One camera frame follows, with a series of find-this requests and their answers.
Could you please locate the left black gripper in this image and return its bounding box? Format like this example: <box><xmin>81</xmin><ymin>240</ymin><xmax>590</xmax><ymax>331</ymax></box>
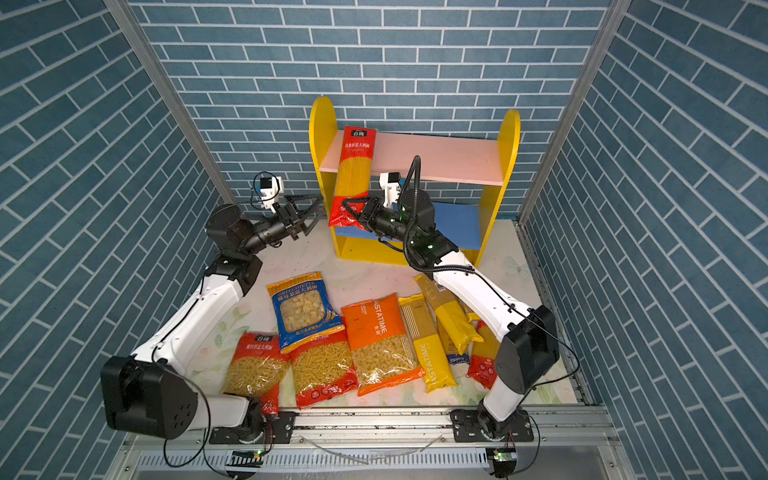
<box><xmin>239</xmin><ymin>198</ymin><xmax>323</xmax><ymax>260</ymax></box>

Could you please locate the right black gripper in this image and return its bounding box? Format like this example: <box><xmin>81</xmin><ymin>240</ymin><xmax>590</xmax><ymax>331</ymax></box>
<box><xmin>345</xmin><ymin>197</ymin><xmax>420</xmax><ymax>250</ymax></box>

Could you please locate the red spaghetti pack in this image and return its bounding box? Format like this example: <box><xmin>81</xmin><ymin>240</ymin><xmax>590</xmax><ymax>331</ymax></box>
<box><xmin>328</xmin><ymin>126</ymin><xmax>377</xmax><ymax>227</ymax></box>
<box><xmin>467</xmin><ymin>321</ymin><xmax>500</xmax><ymax>389</ymax></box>

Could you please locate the dark blue spaghetti pack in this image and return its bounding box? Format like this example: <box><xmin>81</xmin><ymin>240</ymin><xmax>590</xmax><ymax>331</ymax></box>
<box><xmin>436</xmin><ymin>320</ymin><xmax>470</xmax><ymax>365</ymax></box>

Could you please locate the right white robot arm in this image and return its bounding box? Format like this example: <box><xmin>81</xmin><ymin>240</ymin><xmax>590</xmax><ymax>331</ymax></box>
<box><xmin>342</xmin><ymin>192</ymin><xmax>560</xmax><ymax>437</ymax></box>

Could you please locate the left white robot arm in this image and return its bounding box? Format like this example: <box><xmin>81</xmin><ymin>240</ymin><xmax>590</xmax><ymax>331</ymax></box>
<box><xmin>100</xmin><ymin>195</ymin><xmax>322</xmax><ymax>442</ymax></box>

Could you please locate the yellow shelf with coloured boards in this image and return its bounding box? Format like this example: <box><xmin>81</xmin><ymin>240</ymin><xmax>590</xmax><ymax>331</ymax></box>
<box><xmin>308</xmin><ymin>96</ymin><xmax>522</xmax><ymax>266</ymax></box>

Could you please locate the blue orecchiette pasta bag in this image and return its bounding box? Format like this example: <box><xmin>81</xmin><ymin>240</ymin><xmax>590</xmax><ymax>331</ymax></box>
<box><xmin>267</xmin><ymin>272</ymin><xmax>345</xmax><ymax>354</ymax></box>

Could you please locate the yellow spaghetti pack upper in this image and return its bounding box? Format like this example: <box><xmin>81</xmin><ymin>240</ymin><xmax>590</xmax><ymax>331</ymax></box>
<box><xmin>414</xmin><ymin>274</ymin><xmax>484</xmax><ymax>354</ymax></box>

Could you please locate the orange Pastatime macaroni bag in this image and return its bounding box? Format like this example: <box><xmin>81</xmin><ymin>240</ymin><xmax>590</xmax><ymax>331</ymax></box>
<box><xmin>342</xmin><ymin>294</ymin><xmax>425</xmax><ymax>397</ymax></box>

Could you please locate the red fusilli bag centre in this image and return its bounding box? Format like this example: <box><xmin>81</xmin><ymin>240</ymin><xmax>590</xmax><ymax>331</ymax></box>
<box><xmin>289</xmin><ymin>331</ymin><xmax>358</xmax><ymax>409</ymax></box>

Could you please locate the yellow Pastatime spaghetti pack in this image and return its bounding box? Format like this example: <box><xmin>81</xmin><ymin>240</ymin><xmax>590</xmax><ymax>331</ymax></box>
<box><xmin>398</xmin><ymin>294</ymin><xmax>457</xmax><ymax>393</ymax></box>

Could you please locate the red macaroni bag left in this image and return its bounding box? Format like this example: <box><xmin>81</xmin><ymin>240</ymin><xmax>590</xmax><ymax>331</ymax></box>
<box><xmin>222</xmin><ymin>332</ymin><xmax>289</xmax><ymax>418</ymax></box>

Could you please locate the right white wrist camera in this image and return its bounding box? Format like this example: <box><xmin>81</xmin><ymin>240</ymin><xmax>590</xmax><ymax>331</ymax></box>
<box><xmin>379</xmin><ymin>171</ymin><xmax>401</xmax><ymax>209</ymax></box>

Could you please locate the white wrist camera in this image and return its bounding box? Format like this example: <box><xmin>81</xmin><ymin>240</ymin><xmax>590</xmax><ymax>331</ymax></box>
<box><xmin>379</xmin><ymin>171</ymin><xmax>401</xmax><ymax>209</ymax></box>
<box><xmin>256</xmin><ymin>172</ymin><xmax>284</xmax><ymax>213</ymax></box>

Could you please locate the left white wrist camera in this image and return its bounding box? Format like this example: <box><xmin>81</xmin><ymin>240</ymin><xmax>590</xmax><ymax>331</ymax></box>
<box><xmin>256</xmin><ymin>172</ymin><xmax>284</xmax><ymax>213</ymax></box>

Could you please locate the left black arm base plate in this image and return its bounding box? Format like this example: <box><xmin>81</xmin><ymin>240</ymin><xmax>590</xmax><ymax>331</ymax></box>
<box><xmin>209</xmin><ymin>411</ymin><xmax>297</xmax><ymax>447</ymax></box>

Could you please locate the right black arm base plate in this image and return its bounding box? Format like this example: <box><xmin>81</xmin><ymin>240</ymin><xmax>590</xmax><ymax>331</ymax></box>
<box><xmin>448</xmin><ymin>408</ymin><xmax>534</xmax><ymax>443</ymax></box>

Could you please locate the aluminium mounting rail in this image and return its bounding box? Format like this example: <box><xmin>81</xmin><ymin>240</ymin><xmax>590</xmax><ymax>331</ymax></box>
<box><xmin>128</xmin><ymin>406</ymin><xmax>619</xmax><ymax>451</ymax></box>

